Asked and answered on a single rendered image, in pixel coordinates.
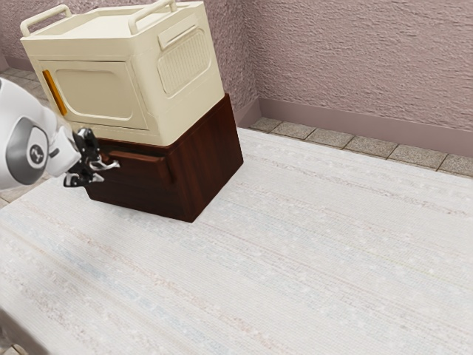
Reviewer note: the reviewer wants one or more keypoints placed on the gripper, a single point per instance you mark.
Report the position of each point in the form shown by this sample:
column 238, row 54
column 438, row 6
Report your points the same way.
column 85, row 148

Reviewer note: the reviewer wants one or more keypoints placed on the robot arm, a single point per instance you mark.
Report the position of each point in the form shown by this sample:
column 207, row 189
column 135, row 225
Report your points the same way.
column 26, row 148

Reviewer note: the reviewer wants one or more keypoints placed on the cream box with lid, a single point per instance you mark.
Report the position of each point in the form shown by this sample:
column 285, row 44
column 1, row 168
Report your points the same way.
column 122, row 72

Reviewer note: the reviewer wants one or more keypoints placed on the dark wooden cabinet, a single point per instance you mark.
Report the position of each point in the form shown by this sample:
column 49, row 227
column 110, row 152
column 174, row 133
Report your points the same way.
column 184, row 166

